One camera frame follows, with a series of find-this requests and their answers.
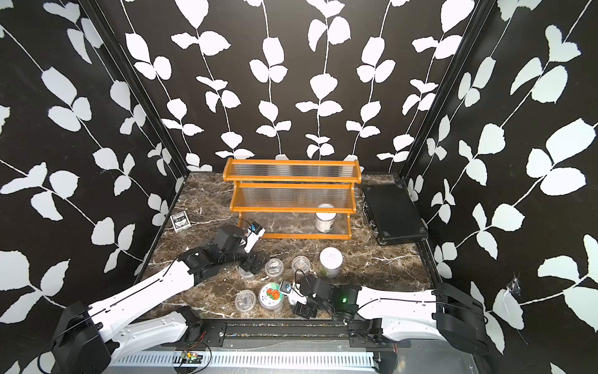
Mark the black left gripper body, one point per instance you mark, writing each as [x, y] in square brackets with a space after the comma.
[247, 260]

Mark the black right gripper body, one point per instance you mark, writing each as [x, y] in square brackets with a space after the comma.
[309, 310]

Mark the clear jar yellow label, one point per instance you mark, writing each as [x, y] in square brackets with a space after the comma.
[274, 269]

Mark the white green label jar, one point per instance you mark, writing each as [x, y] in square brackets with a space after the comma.
[331, 260]

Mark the red tomato seed jar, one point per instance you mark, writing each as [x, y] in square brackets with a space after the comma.
[271, 298]

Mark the small clear seed jar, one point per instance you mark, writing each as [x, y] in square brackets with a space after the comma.
[245, 301]

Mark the white text label jar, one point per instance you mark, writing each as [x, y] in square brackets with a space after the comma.
[325, 221]

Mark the clear jar purple seeds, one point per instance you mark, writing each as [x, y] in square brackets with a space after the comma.
[246, 275]

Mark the green vegetable tin can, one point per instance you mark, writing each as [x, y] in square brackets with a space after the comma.
[295, 297]

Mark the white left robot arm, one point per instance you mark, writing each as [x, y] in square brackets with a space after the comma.
[88, 338]

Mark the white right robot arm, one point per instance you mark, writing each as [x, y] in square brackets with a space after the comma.
[443, 314]

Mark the orange three-tier shelf rack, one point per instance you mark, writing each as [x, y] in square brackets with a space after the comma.
[286, 186]

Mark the black flat case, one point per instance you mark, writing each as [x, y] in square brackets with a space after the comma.
[392, 214]

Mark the small green circuit board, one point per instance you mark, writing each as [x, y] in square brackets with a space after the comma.
[190, 358]

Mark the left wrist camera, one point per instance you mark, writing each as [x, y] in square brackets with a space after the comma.
[253, 234]

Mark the white slotted cable duct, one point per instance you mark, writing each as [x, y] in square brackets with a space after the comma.
[355, 361]

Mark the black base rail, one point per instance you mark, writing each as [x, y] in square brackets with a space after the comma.
[289, 329]

